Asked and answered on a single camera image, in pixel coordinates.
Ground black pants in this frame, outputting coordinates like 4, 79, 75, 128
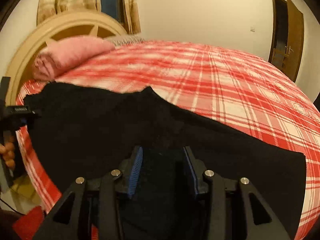
23, 82, 306, 239

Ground person left hand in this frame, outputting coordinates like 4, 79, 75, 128
0, 142, 16, 171

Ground pink folded blanket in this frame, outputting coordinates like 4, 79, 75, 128
32, 36, 116, 81

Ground cream wooden headboard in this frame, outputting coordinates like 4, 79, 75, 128
5, 10, 127, 105

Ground red plaid bed sheet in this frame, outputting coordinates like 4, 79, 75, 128
16, 41, 319, 239

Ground grey striped pillow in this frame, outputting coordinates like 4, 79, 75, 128
104, 35, 145, 47

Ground brown wooden door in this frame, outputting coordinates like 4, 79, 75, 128
268, 0, 304, 82

